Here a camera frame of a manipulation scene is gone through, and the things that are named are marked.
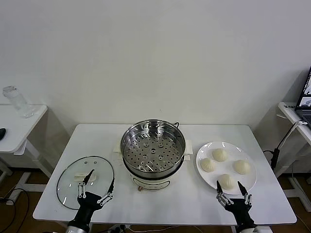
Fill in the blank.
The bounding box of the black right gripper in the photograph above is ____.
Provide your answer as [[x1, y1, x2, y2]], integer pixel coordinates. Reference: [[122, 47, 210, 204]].
[[215, 180, 256, 229]]

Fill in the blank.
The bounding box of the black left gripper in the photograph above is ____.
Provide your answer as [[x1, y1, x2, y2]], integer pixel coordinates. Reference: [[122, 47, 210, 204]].
[[69, 168, 116, 226]]

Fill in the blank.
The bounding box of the white steamed baozi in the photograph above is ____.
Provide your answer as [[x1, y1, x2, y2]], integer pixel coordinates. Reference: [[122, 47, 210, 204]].
[[217, 173, 237, 191], [211, 148, 228, 162], [233, 159, 251, 175], [200, 157, 216, 173]]

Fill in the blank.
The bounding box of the glass lid with white handle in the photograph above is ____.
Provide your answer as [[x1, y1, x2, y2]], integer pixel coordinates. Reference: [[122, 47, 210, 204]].
[[56, 155, 115, 211]]

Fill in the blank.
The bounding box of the perforated steel steamer basket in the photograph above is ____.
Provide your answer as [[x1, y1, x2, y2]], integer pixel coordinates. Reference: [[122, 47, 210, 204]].
[[120, 118, 187, 178]]

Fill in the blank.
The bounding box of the white round plate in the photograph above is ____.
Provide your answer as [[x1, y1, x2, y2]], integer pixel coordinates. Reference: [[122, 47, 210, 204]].
[[195, 141, 258, 196]]

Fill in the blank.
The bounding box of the power strip under table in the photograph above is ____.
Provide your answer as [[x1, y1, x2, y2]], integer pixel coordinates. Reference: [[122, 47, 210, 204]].
[[106, 224, 131, 233]]

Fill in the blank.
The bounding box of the black power adapter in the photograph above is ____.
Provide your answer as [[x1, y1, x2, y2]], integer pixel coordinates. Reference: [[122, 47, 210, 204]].
[[262, 147, 280, 170]]

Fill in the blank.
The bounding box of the white desk with laptop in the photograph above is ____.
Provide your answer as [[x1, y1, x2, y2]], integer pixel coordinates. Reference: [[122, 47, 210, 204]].
[[277, 101, 311, 212]]

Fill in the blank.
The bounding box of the white side table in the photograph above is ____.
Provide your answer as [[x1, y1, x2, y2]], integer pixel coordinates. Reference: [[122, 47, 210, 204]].
[[0, 104, 53, 192]]

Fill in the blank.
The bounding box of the clear glass jar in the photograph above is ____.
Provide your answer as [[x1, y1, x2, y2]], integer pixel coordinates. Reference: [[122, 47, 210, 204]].
[[2, 85, 35, 119]]

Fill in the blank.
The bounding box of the dark open laptop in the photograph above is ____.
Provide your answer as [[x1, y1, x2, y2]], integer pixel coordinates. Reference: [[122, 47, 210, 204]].
[[295, 65, 311, 128]]

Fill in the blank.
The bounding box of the black floor cable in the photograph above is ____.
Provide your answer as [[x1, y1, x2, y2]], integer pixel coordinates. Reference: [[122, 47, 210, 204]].
[[0, 186, 30, 233]]

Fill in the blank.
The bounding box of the white laptop charger cable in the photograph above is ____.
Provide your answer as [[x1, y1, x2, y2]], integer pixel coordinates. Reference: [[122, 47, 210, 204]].
[[278, 120, 309, 149]]

